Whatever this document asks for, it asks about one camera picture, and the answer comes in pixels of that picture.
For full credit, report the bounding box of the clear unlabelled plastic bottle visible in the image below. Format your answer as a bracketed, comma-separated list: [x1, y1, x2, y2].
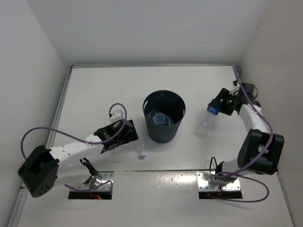
[138, 141, 146, 159]

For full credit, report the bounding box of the blue capped plastic bottle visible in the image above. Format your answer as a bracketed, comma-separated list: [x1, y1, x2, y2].
[147, 109, 169, 126]

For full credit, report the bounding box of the clear bottle orange blue label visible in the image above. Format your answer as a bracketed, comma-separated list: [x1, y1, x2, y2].
[163, 115, 175, 126]

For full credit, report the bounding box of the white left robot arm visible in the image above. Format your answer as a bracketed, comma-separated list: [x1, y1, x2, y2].
[18, 119, 138, 198]

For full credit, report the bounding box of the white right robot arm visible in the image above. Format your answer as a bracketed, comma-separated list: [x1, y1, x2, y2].
[207, 83, 285, 183]

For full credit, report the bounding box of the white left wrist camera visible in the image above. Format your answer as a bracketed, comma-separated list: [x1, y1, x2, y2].
[110, 110, 124, 123]

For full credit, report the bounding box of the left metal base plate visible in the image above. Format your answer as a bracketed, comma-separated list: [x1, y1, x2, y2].
[83, 172, 114, 191]

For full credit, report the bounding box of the metal base plate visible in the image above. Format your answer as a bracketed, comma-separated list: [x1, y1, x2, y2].
[196, 171, 241, 192]
[83, 172, 114, 191]

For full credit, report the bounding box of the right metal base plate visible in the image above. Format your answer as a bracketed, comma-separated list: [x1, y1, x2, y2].
[196, 171, 241, 192]

